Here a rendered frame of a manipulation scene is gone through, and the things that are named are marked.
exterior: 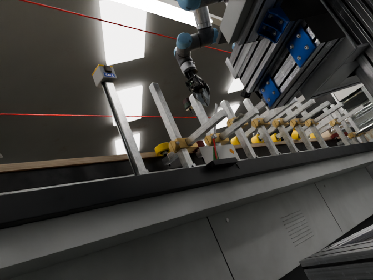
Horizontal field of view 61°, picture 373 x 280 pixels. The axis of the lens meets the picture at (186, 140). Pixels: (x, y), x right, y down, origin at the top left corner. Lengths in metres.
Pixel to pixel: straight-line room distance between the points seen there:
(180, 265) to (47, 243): 0.64
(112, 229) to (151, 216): 0.17
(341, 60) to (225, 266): 1.04
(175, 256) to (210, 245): 0.22
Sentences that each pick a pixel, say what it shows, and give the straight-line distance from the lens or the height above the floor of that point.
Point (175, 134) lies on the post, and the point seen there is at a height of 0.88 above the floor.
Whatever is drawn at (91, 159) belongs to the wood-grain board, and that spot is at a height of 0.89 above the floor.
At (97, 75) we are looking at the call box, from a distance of 1.42.
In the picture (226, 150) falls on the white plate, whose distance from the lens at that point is 1.61.
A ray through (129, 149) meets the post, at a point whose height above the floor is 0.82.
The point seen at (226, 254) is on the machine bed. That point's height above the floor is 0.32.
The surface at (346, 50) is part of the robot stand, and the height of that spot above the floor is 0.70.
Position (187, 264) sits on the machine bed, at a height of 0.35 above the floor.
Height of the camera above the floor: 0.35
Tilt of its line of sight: 20 degrees up
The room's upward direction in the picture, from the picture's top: 24 degrees counter-clockwise
